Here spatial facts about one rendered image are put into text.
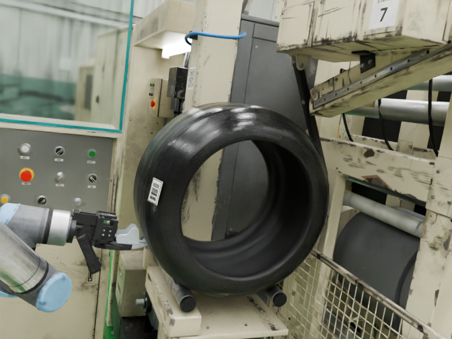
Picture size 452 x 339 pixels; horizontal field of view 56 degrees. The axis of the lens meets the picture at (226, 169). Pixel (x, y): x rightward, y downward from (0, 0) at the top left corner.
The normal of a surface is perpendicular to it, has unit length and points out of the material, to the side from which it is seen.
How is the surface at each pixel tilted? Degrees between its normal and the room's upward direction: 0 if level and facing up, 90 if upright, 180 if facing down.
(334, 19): 90
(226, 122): 47
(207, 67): 90
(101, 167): 90
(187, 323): 90
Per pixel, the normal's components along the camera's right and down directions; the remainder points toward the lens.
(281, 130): 0.40, 0.02
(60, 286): 0.85, 0.24
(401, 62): -0.93, -0.07
